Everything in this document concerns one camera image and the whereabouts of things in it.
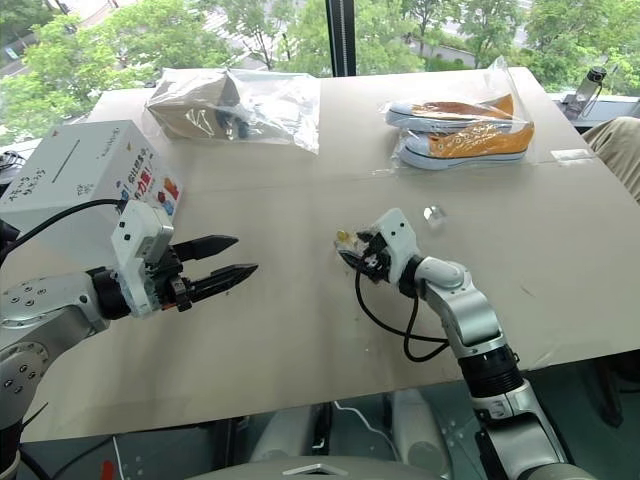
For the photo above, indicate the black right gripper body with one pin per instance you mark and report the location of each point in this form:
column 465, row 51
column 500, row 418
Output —
column 376, row 257

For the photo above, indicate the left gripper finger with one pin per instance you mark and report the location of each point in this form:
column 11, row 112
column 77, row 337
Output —
column 225, row 281
column 210, row 246

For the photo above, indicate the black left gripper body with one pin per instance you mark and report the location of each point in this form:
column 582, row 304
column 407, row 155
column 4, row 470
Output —
column 167, row 287

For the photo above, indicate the gold coin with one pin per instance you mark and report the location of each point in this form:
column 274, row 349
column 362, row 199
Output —
column 342, row 234

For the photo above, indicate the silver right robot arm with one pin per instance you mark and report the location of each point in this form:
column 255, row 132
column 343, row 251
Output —
column 475, row 320

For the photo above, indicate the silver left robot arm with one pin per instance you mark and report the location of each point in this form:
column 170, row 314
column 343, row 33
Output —
column 40, row 306

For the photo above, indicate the white printed box with slot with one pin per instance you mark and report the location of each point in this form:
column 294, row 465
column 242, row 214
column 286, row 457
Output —
column 75, row 165

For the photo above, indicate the brown cardboard table cover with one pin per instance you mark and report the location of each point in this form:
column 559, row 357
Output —
column 310, row 200

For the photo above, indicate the small clear plastic piece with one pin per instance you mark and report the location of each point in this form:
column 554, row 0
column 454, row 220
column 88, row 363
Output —
column 434, row 215

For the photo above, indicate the brown paper package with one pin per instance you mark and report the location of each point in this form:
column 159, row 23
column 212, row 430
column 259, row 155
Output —
column 192, row 107

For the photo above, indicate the orange canvas sneaker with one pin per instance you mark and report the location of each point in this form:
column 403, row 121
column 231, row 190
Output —
column 450, row 111
column 475, row 142

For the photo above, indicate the brown shoes in plastic bag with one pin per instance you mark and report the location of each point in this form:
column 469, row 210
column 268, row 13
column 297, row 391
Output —
column 285, row 107

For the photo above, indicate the silver robot torso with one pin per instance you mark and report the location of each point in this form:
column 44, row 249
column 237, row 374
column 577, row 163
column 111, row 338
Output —
column 350, row 467

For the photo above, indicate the orange sneakers in plastic bag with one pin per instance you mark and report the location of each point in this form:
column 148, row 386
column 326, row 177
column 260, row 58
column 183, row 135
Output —
column 500, row 82

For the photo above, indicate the beige fabric bundle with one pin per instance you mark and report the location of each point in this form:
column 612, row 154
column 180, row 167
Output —
column 617, row 147

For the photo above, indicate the clear water bottle black lid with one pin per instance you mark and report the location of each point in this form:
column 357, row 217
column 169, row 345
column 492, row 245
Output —
column 589, row 92

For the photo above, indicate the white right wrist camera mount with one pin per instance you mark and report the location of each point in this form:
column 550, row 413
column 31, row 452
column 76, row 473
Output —
column 397, row 237

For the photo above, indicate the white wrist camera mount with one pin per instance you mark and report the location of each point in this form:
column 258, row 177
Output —
column 397, row 237
column 131, row 235

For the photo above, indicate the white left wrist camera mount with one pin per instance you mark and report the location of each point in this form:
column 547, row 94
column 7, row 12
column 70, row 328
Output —
column 131, row 235

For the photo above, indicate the black window frame post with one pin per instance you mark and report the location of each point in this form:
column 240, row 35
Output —
column 341, row 37

